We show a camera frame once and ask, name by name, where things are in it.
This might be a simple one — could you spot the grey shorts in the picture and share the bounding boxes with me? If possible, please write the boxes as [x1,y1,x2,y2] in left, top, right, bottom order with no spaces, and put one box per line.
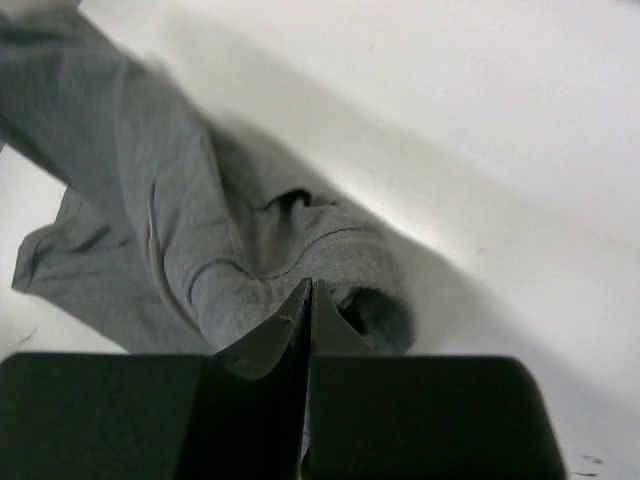
[1,8,415,354]

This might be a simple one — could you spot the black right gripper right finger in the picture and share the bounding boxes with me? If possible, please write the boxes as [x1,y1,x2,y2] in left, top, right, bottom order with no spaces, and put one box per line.
[302,281,567,480]

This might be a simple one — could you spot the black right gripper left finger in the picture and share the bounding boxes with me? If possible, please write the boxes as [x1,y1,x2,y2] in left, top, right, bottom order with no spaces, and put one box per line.
[1,280,311,479]

